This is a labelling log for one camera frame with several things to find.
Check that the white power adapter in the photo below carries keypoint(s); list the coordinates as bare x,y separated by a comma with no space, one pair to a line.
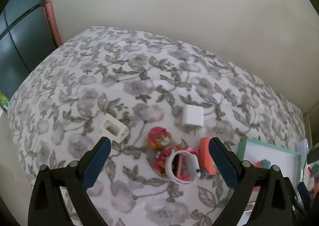
193,116

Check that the pink wooden pole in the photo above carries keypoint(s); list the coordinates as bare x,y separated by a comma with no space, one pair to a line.
51,22

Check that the orange blue foam block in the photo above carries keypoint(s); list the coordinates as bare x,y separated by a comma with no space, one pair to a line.
265,164

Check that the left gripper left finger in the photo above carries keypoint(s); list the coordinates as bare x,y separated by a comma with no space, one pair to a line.
47,205

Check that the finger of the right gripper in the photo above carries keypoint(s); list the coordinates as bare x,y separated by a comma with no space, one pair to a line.
304,195

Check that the dark blue cabinet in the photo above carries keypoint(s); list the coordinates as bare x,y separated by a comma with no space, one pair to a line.
26,40

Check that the teal rimmed white tray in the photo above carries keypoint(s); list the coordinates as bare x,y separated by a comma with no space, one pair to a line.
289,161

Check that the white device with light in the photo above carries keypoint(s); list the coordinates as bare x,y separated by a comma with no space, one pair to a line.
303,147

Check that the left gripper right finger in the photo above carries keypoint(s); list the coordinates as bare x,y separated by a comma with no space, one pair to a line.
272,206

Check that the coral pink foam block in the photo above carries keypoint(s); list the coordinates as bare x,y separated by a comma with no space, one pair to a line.
206,162

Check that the white rectangular frame box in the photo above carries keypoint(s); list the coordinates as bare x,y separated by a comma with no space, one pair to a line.
113,129

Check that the floral grey white blanket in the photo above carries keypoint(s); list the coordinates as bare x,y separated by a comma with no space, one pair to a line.
144,81

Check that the pink puppy figurine toy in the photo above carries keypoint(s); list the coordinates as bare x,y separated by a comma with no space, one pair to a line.
160,141

